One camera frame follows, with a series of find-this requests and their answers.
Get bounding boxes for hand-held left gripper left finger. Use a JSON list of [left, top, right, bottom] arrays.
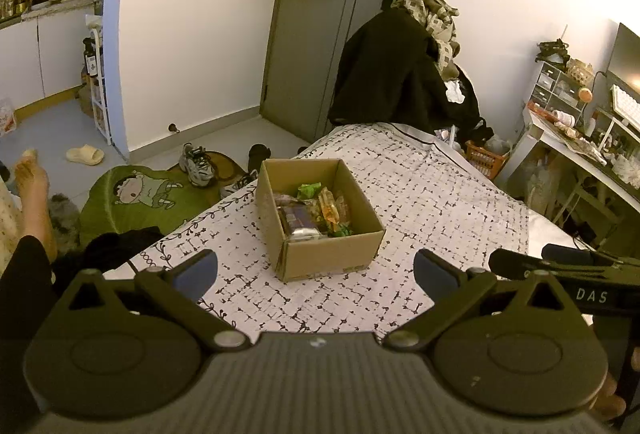
[[45, 249, 250, 355]]

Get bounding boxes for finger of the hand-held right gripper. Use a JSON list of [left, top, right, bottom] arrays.
[[488, 247, 601, 278], [542, 243, 629, 266]]

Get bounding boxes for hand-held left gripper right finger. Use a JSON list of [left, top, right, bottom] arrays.
[[383, 249, 588, 355]]

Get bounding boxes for cardboard box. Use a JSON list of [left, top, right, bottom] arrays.
[[255, 157, 386, 284]]

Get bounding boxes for silver snack packet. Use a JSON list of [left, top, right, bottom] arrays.
[[287, 226, 326, 241]]

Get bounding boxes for yellow cake packet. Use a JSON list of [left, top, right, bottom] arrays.
[[317, 188, 349, 231]]

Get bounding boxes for person's right hand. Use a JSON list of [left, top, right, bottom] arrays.
[[592, 376, 629, 423]]

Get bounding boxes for white bed sheet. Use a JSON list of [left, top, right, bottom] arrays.
[[524, 208, 592, 261]]

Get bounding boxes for printed bed cover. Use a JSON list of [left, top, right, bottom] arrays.
[[134, 122, 531, 336]]

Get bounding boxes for black cloth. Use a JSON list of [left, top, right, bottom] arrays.
[[52, 227, 169, 285]]

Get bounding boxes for green cartoon rug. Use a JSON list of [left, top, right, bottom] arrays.
[[79, 165, 207, 245]]

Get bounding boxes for grey sneaker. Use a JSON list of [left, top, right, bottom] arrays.
[[178, 143, 219, 189], [219, 169, 260, 200]]

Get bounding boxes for orange basket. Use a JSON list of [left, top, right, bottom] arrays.
[[464, 140, 511, 180]]

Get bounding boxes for brown floor mat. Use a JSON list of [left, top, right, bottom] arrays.
[[167, 149, 249, 187]]

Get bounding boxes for white desk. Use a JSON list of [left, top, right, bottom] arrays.
[[497, 108, 640, 225]]

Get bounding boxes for black shoe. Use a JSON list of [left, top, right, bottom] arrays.
[[248, 143, 271, 173]]

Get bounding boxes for grey fluffy slipper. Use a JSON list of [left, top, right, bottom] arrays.
[[47, 193, 81, 241]]

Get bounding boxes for white keyboard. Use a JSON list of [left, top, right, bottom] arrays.
[[612, 83, 640, 131]]

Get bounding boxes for black garment with white patch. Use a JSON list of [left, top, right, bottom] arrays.
[[442, 68, 494, 143]]

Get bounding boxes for beige slipper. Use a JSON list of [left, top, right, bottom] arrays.
[[66, 144, 105, 166]]

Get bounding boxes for clear drawer organizer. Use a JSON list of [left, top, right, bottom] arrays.
[[529, 62, 584, 115]]

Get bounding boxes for person's bare foot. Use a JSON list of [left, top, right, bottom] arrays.
[[13, 149, 59, 263]]

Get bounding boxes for woven basket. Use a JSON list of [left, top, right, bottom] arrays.
[[567, 59, 596, 85]]

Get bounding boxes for person's black clothing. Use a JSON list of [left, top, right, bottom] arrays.
[[0, 234, 57, 421]]

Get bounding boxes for white shelf rack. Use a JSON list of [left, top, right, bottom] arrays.
[[84, 15, 114, 145]]

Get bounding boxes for dark plant decoration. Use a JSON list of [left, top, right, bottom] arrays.
[[535, 38, 572, 63]]

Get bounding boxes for computer monitor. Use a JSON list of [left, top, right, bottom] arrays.
[[604, 22, 640, 90]]

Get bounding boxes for black coat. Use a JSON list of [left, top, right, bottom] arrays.
[[327, 6, 452, 133]]

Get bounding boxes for dark bottle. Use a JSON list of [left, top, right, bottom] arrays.
[[81, 38, 101, 77]]

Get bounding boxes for grey door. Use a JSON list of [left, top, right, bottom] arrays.
[[259, 0, 419, 143]]

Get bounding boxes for checkered beige garment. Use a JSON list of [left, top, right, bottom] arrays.
[[394, 0, 461, 80]]

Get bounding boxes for white kitchen cabinet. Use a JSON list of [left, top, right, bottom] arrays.
[[0, 0, 104, 121]]

